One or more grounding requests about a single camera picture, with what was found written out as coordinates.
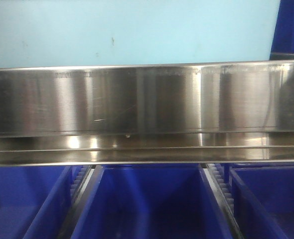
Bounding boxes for blue bin upper right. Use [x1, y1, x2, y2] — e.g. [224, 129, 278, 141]
[270, 0, 294, 60]

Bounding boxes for stainless steel shelf rail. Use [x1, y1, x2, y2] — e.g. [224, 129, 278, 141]
[0, 60, 294, 166]

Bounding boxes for blue bin lower right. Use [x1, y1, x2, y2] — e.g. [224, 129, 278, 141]
[230, 167, 294, 239]

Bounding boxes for light teal plastic bin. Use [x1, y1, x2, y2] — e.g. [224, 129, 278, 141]
[0, 0, 280, 68]

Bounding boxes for white roller track right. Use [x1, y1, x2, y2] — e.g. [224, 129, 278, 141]
[206, 163, 244, 239]

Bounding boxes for blue bin lower centre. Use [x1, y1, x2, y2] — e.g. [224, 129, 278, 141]
[71, 165, 232, 239]

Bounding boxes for blue bin lower left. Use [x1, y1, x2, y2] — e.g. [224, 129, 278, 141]
[0, 166, 72, 239]

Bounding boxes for blue bin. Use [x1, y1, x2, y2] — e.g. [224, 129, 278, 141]
[71, 165, 232, 239]
[0, 166, 72, 239]
[270, 0, 294, 60]
[230, 167, 294, 239]

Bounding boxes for metal divider rail left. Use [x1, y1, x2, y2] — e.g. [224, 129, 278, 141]
[63, 166, 95, 239]

